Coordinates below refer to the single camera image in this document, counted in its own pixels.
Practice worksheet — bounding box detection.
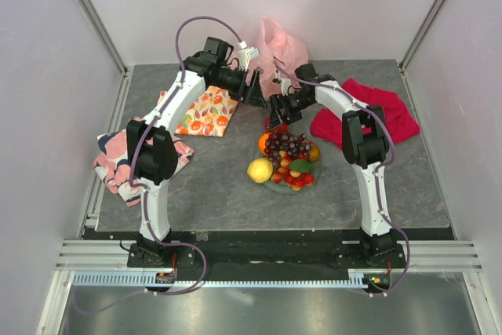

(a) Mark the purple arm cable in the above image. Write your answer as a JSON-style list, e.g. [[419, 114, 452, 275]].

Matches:
[[273, 58, 412, 299], [70, 16, 246, 315]]

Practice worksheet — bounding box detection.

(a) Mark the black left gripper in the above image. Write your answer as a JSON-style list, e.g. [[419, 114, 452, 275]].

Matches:
[[212, 67, 267, 111]]

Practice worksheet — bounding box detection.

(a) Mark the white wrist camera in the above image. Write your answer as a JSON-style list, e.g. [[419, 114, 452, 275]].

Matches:
[[273, 71, 295, 96], [237, 41, 260, 71]]

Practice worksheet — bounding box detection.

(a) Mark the red cloth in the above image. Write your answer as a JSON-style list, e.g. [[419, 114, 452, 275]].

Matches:
[[309, 78, 421, 152]]

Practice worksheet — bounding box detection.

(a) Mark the yellow fake pear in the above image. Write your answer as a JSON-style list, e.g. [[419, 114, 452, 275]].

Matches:
[[247, 158, 274, 184]]

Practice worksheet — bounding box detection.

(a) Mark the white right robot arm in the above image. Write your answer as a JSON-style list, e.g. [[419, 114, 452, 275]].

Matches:
[[269, 61, 397, 268]]

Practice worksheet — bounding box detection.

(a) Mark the orange fake mandarin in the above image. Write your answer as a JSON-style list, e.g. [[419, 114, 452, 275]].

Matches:
[[257, 133, 271, 155]]

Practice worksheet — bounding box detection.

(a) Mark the orange floral cloth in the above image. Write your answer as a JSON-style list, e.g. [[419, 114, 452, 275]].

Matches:
[[156, 86, 238, 137]]

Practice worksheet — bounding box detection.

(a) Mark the pink navy floral cloth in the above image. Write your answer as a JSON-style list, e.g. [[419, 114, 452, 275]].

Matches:
[[93, 116, 195, 209]]

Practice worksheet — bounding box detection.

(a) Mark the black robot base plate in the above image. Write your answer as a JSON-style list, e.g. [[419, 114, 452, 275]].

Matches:
[[127, 229, 406, 270]]

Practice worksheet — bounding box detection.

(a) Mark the pink plastic bag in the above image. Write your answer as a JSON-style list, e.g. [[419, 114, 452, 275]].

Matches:
[[249, 18, 308, 100]]

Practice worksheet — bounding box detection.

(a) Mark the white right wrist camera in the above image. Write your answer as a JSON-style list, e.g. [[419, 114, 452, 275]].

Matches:
[[273, 71, 295, 96]]

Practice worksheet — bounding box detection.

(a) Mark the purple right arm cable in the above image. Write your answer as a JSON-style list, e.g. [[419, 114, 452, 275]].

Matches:
[[273, 58, 412, 299]]

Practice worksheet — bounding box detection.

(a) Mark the grey-green round plate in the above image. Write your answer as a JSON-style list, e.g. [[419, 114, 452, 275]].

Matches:
[[247, 151, 320, 195]]

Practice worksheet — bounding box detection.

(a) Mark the brown fake kiwi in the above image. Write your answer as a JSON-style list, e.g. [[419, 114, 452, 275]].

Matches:
[[309, 144, 321, 162]]

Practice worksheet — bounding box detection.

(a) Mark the aluminium frame rail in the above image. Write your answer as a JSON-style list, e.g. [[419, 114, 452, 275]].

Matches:
[[53, 0, 130, 77]]

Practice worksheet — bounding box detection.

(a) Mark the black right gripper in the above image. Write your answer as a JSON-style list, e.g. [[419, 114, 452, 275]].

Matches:
[[267, 91, 314, 131]]

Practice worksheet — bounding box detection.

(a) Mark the red yellow fake fruit bunch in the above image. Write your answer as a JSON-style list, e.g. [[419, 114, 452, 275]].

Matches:
[[267, 156, 325, 193]]

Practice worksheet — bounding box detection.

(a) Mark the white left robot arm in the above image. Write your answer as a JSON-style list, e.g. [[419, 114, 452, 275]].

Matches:
[[125, 37, 267, 267]]

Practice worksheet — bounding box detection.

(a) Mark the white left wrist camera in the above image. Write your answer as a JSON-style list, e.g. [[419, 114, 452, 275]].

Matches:
[[237, 41, 260, 71]]

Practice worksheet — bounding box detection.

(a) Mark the purple fake grape bunch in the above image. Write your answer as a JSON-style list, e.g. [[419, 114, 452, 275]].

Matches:
[[264, 131, 313, 167]]

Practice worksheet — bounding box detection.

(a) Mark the red fake apple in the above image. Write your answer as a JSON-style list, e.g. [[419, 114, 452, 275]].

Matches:
[[264, 117, 288, 133]]

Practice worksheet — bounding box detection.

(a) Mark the blue-grey cable duct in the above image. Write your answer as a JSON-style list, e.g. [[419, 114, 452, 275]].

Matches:
[[72, 271, 369, 289]]

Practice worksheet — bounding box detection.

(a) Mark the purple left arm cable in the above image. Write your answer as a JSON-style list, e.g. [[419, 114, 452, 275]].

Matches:
[[70, 16, 246, 315]]

